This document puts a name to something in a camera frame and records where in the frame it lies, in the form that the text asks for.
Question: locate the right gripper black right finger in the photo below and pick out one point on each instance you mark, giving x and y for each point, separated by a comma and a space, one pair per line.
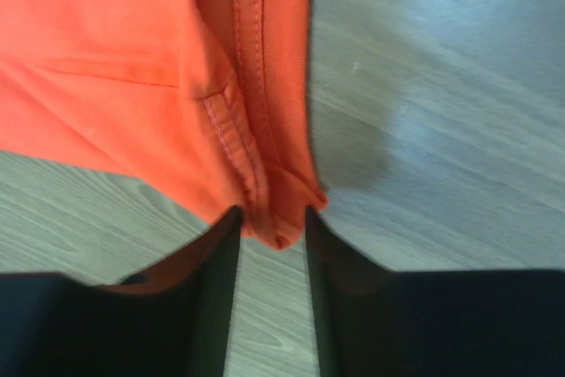
373, 321

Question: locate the orange t-shirt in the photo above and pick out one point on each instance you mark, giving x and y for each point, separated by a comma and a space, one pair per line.
205, 100

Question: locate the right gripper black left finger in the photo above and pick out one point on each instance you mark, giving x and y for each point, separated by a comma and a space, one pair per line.
169, 319

